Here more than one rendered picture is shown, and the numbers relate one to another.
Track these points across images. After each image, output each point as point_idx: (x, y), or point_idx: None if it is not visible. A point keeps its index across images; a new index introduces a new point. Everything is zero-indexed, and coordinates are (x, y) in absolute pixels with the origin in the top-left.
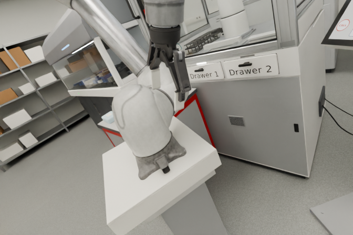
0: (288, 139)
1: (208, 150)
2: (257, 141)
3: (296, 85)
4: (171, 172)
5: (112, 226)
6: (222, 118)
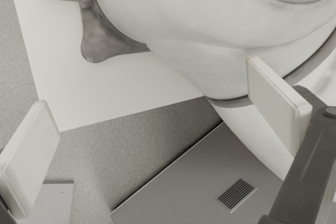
0: None
1: (54, 116)
2: (186, 194)
3: None
4: None
5: None
6: (261, 173)
